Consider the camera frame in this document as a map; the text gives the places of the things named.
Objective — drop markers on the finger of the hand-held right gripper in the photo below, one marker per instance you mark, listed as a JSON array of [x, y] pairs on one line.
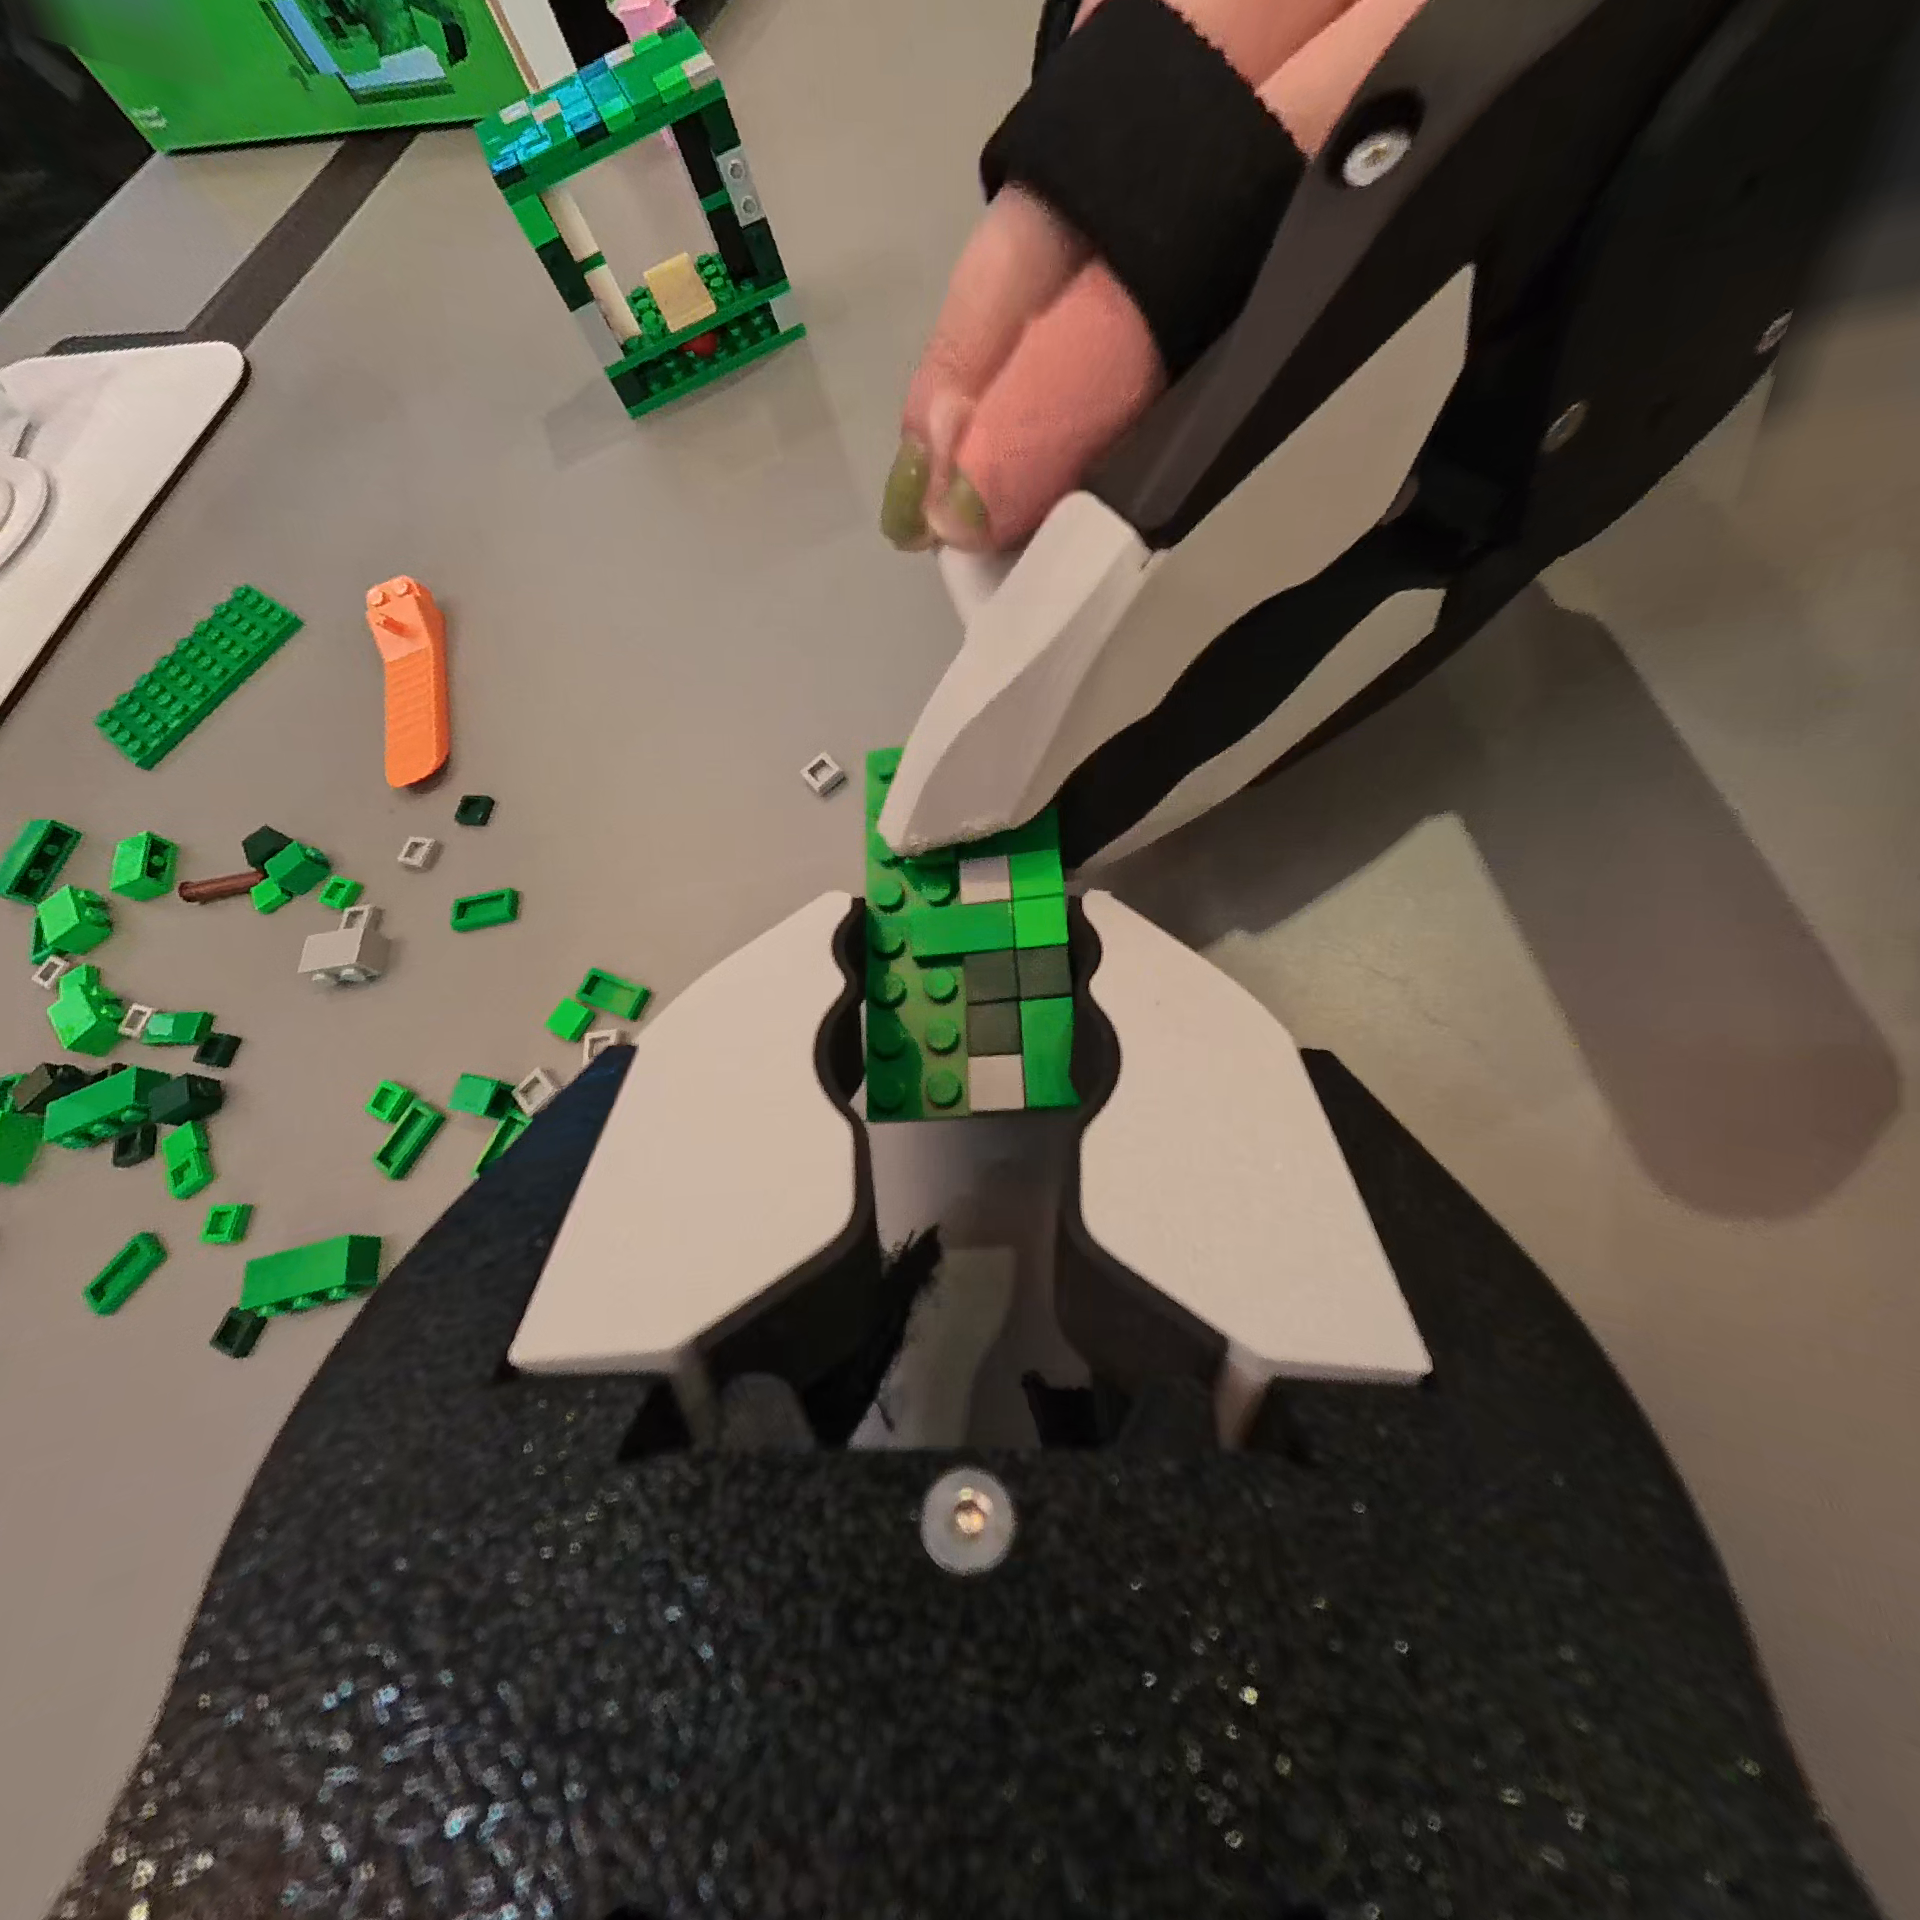
[[1380, 645], [1035, 675]]

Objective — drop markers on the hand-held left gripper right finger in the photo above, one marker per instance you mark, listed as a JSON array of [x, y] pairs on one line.
[[1231, 1186]]

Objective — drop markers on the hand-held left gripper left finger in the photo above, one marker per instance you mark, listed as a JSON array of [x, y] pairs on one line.
[[705, 1172]]

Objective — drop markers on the green lego plate assembly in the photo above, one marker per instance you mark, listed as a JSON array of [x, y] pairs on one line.
[[931, 1020]]

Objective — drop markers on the light grey lego brick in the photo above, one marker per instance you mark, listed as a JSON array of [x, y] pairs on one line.
[[345, 949]]

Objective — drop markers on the orange lego brick separator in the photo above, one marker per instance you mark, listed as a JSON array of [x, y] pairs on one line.
[[412, 705]]

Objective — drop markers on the brown lego bar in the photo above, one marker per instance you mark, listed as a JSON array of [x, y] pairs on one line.
[[217, 889]]

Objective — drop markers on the pile of green lego pieces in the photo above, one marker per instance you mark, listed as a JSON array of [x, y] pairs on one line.
[[105, 1103]]

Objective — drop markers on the large green lego plate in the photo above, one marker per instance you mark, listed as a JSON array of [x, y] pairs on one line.
[[201, 675]]

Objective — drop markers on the pink lego piece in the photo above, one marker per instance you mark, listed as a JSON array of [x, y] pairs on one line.
[[645, 12]]

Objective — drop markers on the green lego set box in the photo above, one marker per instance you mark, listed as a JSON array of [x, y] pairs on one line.
[[225, 77]]

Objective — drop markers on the person's right hand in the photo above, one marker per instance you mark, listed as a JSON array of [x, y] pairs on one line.
[[1035, 390]]

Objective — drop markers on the white rounded board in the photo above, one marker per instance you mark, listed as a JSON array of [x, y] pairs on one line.
[[105, 482]]

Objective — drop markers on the green lego frame structure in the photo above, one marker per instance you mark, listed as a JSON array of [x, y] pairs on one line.
[[660, 339]]

